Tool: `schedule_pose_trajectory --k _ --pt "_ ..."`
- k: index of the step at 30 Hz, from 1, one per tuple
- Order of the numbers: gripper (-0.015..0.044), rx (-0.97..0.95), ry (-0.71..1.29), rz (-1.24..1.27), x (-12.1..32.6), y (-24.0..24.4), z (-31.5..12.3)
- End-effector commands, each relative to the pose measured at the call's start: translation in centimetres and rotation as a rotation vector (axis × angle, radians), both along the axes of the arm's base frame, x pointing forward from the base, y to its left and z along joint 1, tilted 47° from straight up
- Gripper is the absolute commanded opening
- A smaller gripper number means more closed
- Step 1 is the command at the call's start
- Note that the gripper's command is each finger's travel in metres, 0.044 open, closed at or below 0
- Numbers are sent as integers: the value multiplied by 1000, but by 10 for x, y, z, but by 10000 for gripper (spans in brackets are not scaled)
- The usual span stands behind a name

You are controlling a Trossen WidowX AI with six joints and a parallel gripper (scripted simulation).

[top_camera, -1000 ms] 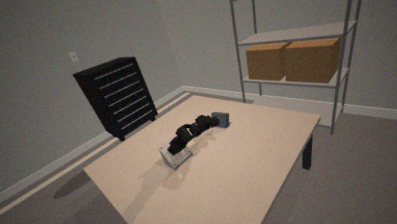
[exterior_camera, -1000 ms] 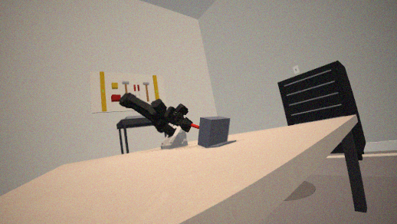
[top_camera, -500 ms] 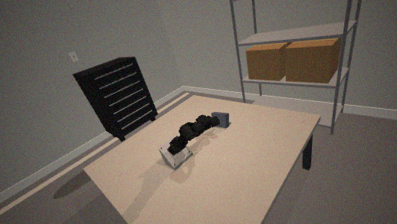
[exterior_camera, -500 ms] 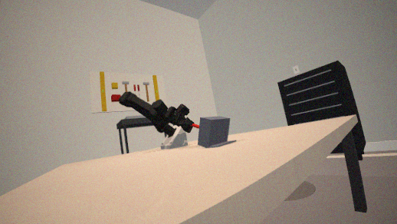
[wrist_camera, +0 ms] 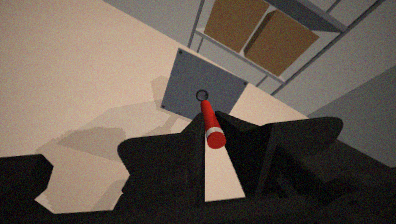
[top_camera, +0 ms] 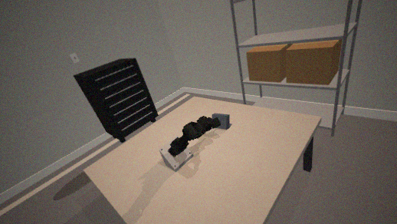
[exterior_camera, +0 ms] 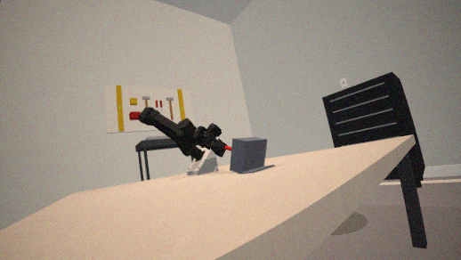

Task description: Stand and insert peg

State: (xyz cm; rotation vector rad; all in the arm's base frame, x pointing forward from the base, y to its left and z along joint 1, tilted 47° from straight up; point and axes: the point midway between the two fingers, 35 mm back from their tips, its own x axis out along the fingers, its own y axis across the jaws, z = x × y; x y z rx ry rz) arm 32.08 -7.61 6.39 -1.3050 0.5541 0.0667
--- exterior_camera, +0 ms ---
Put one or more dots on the grey sloped panel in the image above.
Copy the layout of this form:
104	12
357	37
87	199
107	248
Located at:
248	155

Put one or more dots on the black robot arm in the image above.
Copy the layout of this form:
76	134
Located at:
182	133

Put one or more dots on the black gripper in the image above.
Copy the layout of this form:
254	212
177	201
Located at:
209	141

